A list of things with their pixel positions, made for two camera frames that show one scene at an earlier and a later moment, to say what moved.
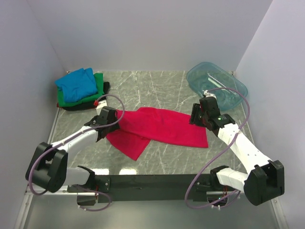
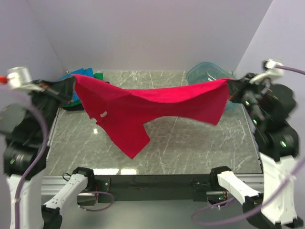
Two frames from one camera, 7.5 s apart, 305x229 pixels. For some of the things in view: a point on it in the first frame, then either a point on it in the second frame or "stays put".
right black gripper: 196,109 to 237,86
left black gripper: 114,126 to 63,90
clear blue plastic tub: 205,76 stays put
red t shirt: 138,127 to 124,113
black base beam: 137,188 stays put
